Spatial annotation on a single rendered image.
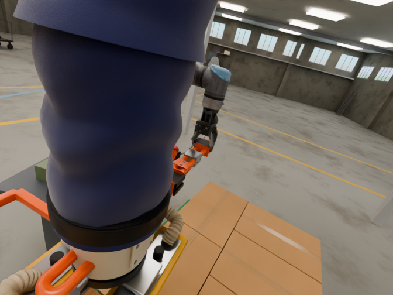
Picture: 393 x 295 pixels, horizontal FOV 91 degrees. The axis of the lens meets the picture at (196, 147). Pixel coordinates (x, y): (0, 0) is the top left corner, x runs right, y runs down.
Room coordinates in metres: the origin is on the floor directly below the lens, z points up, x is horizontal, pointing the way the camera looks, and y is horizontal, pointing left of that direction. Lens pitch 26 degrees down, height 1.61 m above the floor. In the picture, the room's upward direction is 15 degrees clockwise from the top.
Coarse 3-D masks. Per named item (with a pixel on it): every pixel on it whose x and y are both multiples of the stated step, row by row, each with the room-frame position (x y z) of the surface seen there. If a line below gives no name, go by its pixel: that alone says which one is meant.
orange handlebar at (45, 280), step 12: (180, 168) 0.65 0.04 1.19; (12, 192) 0.33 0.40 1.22; (24, 192) 0.34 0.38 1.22; (0, 204) 0.30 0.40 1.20; (24, 204) 0.32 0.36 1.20; (36, 204) 0.31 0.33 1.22; (48, 216) 0.29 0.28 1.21; (72, 252) 0.23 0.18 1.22; (60, 264) 0.20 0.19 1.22; (84, 264) 0.21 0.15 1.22; (48, 276) 0.18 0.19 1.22; (72, 276) 0.19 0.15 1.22; (84, 276) 0.20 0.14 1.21; (36, 288) 0.16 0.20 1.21; (48, 288) 0.17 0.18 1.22; (60, 288) 0.17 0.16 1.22; (72, 288) 0.18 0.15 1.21
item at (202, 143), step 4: (200, 140) 0.89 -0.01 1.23; (204, 140) 0.90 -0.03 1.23; (208, 140) 0.91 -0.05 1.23; (196, 144) 0.85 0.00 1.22; (200, 144) 0.84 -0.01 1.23; (204, 144) 0.86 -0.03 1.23; (208, 144) 0.87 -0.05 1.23; (200, 148) 0.84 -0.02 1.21; (204, 148) 0.84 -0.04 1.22; (208, 148) 0.83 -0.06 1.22; (208, 152) 0.83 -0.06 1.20
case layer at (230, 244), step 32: (224, 192) 1.46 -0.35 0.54; (192, 224) 1.00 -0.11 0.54; (224, 224) 1.08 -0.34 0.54; (256, 224) 1.16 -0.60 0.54; (288, 224) 1.25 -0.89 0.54; (192, 256) 0.77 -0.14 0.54; (224, 256) 0.82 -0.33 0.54; (256, 256) 0.88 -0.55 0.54; (288, 256) 0.94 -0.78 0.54; (320, 256) 1.01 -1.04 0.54; (192, 288) 0.60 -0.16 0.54; (224, 288) 0.64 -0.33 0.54; (256, 288) 0.68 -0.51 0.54; (288, 288) 0.73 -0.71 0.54; (320, 288) 0.78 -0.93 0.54
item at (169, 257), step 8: (160, 232) 0.42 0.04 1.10; (160, 240) 0.39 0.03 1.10; (176, 240) 0.41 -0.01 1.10; (184, 240) 0.42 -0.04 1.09; (152, 248) 0.36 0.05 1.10; (160, 248) 0.35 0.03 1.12; (168, 248) 0.37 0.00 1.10; (176, 248) 0.38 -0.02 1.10; (152, 256) 0.34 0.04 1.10; (160, 256) 0.33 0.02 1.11; (168, 256) 0.35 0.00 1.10; (176, 256) 0.36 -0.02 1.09; (168, 264) 0.33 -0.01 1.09; (160, 272) 0.30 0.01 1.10; (168, 272) 0.31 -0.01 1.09; (160, 280) 0.29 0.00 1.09; (112, 288) 0.25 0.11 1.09; (120, 288) 0.25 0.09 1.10; (152, 288) 0.26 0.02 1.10; (160, 288) 0.27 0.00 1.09
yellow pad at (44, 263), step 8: (56, 248) 0.30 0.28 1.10; (64, 248) 0.30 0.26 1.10; (40, 256) 0.27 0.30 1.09; (48, 256) 0.27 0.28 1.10; (56, 256) 0.26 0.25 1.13; (32, 264) 0.25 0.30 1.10; (40, 264) 0.25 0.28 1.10; (48, 264) 0.26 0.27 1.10; (64, 272) 0.25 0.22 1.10; (72, 272) 0.26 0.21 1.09; (56, 280) 0.23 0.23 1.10; (64, 280) 0.24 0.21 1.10
